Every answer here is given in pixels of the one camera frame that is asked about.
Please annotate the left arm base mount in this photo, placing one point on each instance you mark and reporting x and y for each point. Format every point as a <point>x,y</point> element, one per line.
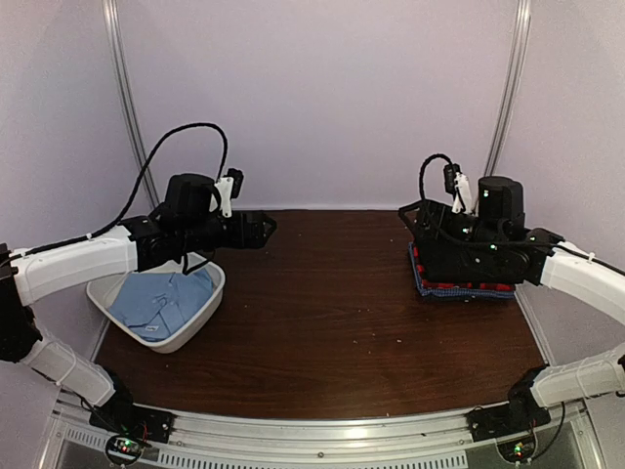
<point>141,423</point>

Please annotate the circuit board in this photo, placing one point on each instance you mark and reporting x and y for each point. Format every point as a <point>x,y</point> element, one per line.
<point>122,451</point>
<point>516,451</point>

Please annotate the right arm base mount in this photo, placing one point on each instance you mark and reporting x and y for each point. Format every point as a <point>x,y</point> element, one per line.
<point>503,420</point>

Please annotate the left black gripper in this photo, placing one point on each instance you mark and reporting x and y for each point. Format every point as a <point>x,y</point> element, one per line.
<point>257,239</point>

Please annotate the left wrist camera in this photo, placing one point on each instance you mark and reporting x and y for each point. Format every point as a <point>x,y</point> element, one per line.
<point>229,187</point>

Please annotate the aluminium frame post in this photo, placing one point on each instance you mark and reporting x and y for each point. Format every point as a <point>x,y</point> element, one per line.
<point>120,70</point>
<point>520,36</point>

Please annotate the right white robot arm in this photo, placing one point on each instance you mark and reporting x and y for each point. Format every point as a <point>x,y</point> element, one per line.
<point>584,277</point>

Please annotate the light blue long sleeve shirt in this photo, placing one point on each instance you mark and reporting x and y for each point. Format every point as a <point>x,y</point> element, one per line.
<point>155,306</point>

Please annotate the left aluminium frame post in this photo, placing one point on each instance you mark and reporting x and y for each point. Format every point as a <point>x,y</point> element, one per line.
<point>120,70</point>

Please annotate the white plastic tub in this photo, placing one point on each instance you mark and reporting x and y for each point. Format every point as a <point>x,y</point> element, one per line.
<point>103,291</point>

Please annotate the right aluminium frame post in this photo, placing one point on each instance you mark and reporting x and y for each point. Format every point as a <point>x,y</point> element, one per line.
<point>520,36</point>

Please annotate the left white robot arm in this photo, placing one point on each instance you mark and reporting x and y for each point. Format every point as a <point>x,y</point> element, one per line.
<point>29,275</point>

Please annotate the folded blue checked shirt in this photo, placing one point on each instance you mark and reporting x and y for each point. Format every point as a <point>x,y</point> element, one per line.
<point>466,298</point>

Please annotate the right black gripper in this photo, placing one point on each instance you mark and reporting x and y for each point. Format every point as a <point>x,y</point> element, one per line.
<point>427,218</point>

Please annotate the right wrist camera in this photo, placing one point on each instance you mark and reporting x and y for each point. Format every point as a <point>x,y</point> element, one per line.
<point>457,184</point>

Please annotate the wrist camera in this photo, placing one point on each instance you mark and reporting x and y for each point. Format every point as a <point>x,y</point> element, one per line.
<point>229,187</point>
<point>457,184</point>

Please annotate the left circuit board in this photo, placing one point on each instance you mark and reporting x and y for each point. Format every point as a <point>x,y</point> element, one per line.
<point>122,451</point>

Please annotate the right circuit board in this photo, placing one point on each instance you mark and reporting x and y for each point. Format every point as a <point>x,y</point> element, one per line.
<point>516,451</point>

